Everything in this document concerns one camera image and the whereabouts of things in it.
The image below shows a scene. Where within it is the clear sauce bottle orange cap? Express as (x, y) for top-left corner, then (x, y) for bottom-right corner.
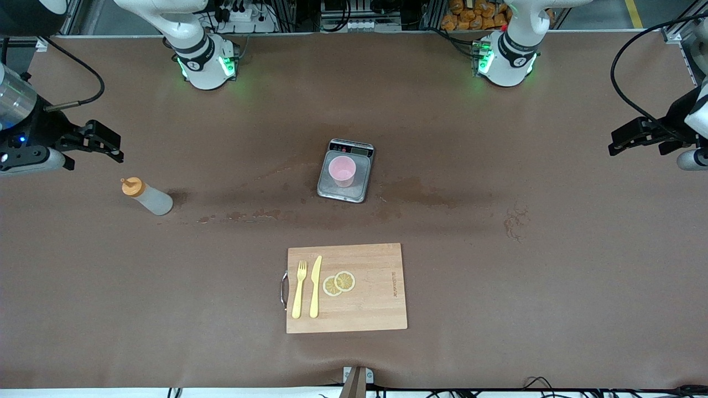
(121, 177), (174, 217)

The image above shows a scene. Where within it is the pink plastic cup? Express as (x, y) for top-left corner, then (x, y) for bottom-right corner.
(329, 155), (357, 188)

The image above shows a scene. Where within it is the white power strip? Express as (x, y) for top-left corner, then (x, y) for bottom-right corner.
(213, 0), (277, 34)

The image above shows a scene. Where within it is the orange snack bags pile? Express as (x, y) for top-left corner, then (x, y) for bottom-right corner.
(441, 0), (512, 32)

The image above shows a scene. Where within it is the brown table mat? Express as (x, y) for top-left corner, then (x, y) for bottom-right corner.
(0, 30), (708, 391)

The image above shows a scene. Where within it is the yellow plastic fork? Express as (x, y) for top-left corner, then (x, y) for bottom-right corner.
(291, 260), (308, 320)

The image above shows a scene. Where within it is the silver digital kitchen scale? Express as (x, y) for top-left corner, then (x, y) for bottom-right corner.
(316, 138), (376, 204)

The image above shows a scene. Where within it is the yellow plastic knife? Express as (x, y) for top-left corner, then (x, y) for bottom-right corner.
(309, 255), (323, 320)

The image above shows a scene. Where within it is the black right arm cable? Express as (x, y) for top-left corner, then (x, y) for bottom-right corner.
(35, 35), (106, 112)

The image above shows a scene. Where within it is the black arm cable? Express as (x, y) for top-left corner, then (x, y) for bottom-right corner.
(35, 35), (106, 112)
(610, 13), (708, 132)

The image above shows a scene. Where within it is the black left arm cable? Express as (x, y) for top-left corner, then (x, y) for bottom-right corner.
(610, 13), (708, 132)

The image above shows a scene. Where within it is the aluminium frame rail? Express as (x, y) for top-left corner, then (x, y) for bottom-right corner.
(33, 0), (89, 51)
(661, 0), (708, 86)

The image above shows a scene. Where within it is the black floor cable loop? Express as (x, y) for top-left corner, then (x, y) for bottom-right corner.
(522, 376), (560, 392)

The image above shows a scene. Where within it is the wooden cutting board metal handle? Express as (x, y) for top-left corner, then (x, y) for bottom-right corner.
(280, 243), (409, 335)

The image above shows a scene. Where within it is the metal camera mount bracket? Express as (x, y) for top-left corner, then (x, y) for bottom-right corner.
(339, 366), (375, 398)

